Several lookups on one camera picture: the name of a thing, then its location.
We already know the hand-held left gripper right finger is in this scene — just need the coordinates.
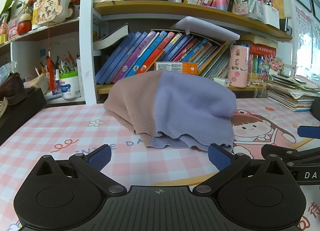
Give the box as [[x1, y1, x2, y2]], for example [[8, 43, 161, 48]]
[[191, 143, 290, 196]]

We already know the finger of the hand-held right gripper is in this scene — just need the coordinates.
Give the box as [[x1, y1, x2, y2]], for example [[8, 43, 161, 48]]
[[297, 125, 320, 139], [261, 143, 320, 170]]

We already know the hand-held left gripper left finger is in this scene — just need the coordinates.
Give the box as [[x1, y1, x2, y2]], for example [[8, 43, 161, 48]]
[[35, 144, 127, 196]]

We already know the purple and brown knit sweater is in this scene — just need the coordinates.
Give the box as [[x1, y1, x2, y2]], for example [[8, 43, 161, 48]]
[[104, 70, 237, 152]]

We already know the black perforated speaker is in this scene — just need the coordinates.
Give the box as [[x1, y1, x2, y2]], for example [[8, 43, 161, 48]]
[[310, 100, 320, 119]]

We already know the pink checked cartoon desk mat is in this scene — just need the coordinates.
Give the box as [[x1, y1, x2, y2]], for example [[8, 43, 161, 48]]
[[0, 97, 320, 231]]

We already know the stack of books and papers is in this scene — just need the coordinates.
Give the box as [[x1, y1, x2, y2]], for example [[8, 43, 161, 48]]
[[267, 72, 320, 113]]

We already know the colourful bead ornament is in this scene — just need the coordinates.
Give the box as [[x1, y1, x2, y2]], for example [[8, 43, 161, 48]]
[[259, 56, 284, 74]]

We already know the white charger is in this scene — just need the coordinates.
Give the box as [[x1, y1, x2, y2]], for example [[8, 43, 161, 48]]
[[213, 78, 230, 87]]

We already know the black box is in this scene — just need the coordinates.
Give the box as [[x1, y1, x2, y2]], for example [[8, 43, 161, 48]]
[[0, 87, 47, 146]]

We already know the pink cartoon tumbler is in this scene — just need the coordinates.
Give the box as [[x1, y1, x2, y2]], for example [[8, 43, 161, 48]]
[[227, 45, 250, 88]]

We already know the red thick book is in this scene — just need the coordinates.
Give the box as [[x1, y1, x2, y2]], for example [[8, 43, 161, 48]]
[[250, 43, 277, 55]]

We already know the red tassel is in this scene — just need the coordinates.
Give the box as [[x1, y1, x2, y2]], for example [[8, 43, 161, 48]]
[[46, 50, 57, 91]]

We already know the orange and white box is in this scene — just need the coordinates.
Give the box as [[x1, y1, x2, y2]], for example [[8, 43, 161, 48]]
[[155, 61, 198, 75]]

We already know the dark brown cloth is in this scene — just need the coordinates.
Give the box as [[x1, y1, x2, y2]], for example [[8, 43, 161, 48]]
[[0, 72, 28, 105]]

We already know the row of leaning picture books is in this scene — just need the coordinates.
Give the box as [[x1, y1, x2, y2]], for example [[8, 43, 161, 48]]
[[95, 30, 230, 85]]

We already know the thick black cover book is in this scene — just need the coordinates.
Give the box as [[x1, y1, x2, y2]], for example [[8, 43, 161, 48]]
[[93, 23, 130, 50]]

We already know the white pen holder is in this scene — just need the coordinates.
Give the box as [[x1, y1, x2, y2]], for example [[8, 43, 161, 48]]
[[260, 3, 280, 30]]

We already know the crinkled plastic foil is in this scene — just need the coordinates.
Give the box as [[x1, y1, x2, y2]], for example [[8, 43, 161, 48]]
[[0, 61, 18, 77]]

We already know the red wooden doll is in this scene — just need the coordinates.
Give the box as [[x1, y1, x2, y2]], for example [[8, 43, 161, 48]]
[[17, 13, 32, 35]]

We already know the paper cartoon ornament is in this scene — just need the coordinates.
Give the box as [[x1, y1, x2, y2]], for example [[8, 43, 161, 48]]
[[32, 0, 66, 25]]

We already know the green plant leaf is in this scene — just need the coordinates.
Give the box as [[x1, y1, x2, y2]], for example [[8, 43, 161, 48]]
[[0, 0, 16, 17]]

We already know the pink wall calendar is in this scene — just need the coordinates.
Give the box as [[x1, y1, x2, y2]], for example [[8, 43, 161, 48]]
[[295, 6, 313, 54]]

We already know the wooden bookshelf with white frame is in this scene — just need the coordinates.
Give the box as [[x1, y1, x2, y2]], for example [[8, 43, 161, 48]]
[[0, 0, 294, 105]]

